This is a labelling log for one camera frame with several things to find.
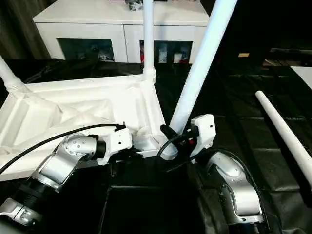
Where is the white plastic table top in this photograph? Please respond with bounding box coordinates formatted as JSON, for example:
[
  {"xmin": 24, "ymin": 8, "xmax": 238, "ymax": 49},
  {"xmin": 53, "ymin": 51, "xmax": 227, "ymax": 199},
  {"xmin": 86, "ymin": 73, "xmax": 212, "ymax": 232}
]
[{"xmin": 0, "ymin": 73, "xmax": 181, "ymax": 182}]

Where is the white plastic table leg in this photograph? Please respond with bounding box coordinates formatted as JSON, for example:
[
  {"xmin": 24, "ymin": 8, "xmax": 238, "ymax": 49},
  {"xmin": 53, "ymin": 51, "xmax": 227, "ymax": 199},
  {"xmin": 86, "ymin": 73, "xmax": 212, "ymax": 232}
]
[
  {"xmin": 159, "ymin": 0, "xmax": 238, "ymax": 161},
  {"xmin": 142, "ymin": 0, "xmax": 157, "ymax": 83},
  {"xmin": 0, "ymin": 55, "xmax": 25, "ymax": 93},
  {"xmin": 254, "ymin": 90, "xmax": 312, "ymax": 193}
]

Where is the black work mat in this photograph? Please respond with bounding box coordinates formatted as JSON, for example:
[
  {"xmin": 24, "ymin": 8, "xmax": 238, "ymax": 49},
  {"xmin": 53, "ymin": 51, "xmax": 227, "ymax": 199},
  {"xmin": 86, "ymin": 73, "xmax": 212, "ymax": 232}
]
[{"xmin": 0, "ymin": 58, "xmax": 312, "ymax": 234}]

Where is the white cabinet with openings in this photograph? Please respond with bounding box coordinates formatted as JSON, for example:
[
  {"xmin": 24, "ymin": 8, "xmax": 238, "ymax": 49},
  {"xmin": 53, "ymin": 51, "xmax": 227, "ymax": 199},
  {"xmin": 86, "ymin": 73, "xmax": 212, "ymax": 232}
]
[{"xmin": 33, "ymin": 0, "xmax": 210, "ymax": 64}]

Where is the small shiny metal ornament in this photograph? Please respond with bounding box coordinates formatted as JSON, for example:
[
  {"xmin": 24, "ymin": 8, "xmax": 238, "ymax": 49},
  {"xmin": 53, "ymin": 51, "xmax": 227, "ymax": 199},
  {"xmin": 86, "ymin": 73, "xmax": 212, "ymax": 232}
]
[{"xmin": 124, "ymin": 0, "xmax": 143, "ymax": 12}]

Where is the flat white board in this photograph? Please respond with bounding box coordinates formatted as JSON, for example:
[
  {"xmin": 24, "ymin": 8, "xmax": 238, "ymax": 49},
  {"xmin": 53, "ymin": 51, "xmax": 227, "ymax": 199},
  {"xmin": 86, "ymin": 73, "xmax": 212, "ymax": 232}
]
[{"xmin": 291, "ymin": 66, "xmax": 312, "ymax": 90}]

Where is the grey curtain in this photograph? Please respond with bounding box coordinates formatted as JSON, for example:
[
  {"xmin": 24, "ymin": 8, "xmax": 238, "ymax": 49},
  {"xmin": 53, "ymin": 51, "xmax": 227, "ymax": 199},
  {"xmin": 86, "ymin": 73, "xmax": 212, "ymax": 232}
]
[{"xmin": 0, "ymin": 0, "xmax": 52, "ymax": 60}]

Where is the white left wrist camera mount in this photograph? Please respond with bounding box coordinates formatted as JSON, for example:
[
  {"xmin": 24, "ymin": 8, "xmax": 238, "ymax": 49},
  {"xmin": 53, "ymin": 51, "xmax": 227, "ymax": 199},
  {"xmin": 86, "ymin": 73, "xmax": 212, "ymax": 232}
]
[{"xmin": 96, "ymin": 126, "xmax": 134, "ymax": 166}]

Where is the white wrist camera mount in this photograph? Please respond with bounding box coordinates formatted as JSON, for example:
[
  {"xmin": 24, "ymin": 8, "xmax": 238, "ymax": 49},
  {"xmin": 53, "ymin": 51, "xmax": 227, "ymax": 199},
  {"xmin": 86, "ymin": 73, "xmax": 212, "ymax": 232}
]
[
  {"xmin": 191, "ymin": 114, "xmax": 216, "ymax": 164},
  {"xmin": 96, "ymin": 126, "xmax": 134, "ymax": 166}
]

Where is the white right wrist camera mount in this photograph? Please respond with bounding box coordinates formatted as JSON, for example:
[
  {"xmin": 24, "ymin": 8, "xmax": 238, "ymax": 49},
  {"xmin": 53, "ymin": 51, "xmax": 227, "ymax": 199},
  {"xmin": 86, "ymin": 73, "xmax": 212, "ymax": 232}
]
[{"xmin": 191, "ymin": 114, "xmax": 216, "ymax": 164}]

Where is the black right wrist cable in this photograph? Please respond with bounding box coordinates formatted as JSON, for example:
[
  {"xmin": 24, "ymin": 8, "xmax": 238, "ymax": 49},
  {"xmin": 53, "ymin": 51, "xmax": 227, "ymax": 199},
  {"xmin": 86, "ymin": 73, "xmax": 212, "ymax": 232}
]
[{"xmin": 157, "ymin": 134, "xmax": 265, "ymax": 221}]

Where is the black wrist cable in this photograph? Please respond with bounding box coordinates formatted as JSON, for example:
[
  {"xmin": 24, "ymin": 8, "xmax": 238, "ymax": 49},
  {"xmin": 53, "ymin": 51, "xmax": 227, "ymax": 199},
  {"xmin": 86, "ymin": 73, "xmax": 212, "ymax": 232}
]
[
  {"xmin": 0, "ymin": 123, "xmax": 126, "ymax": 169},
  {"xmin": 157, "ymin": 134, "xmax": 265, "ymax": 221}
]

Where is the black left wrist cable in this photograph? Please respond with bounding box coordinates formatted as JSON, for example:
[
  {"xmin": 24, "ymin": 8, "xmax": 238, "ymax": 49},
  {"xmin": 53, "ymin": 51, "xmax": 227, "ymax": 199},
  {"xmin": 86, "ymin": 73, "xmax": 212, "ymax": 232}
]
[{"xmin": 0, "ymin": 123, "xmax": 126, "ymax": 169}]

